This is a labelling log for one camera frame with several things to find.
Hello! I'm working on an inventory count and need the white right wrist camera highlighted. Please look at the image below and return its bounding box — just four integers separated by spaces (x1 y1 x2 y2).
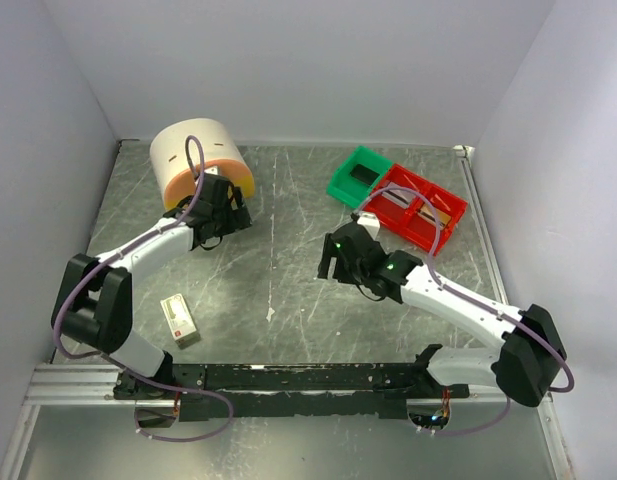
356 211 381 240

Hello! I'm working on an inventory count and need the black card in green bin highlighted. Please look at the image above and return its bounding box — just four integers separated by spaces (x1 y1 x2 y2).
350 164 379 186

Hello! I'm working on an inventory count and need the white small cardboard box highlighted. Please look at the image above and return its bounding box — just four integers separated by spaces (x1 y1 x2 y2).
160 294 200 349

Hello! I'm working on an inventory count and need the green plastic bin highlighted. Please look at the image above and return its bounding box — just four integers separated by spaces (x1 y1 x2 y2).
327 146 394 209

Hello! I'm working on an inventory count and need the aluminium frame rail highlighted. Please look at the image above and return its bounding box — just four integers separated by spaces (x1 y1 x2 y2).
25 363 124 406

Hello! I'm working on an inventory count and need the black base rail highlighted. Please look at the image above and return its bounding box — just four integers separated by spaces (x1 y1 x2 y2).
112 362 472 424

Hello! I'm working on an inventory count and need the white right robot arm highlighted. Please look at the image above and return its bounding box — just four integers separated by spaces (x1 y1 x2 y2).
318 222 567 407

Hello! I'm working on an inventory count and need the silver card in red bin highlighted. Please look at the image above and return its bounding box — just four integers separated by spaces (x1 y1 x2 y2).
382 183 417 209

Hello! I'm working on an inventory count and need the gold card in red bin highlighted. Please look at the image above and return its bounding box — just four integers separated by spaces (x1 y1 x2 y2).
417 204 452 230

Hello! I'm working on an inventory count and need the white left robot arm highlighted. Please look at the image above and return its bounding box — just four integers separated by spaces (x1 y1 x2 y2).
51 173 251 399

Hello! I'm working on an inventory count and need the cream round drawer cabinet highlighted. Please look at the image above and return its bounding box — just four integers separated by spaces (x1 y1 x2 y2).
149 118 255 210

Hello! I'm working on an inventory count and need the red plastic double bin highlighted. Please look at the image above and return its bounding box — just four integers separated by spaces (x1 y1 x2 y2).
362 164 467 256

